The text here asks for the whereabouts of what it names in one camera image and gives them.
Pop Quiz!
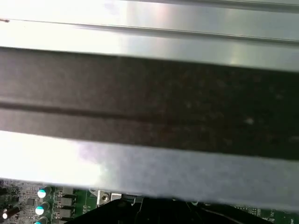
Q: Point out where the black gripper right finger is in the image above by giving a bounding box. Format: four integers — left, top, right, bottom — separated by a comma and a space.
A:
140, 198, 255, 224

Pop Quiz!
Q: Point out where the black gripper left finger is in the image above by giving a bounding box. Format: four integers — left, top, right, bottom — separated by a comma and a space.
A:
70, 199, 141, 224

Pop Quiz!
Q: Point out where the dark square inductor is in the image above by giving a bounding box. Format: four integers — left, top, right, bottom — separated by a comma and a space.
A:
55, 197, 77, 206
57, 186, 74, 195
54, 208, 75, 219

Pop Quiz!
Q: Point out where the green motherboard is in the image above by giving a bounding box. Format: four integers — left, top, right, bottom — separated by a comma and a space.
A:
0, 177, 299, 224

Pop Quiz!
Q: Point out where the black cylinder capacitor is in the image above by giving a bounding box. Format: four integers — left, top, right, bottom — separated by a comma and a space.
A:
1, 205, 21, 220

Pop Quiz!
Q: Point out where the black PC case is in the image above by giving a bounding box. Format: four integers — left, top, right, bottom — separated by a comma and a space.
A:
0, 46, 299, 213

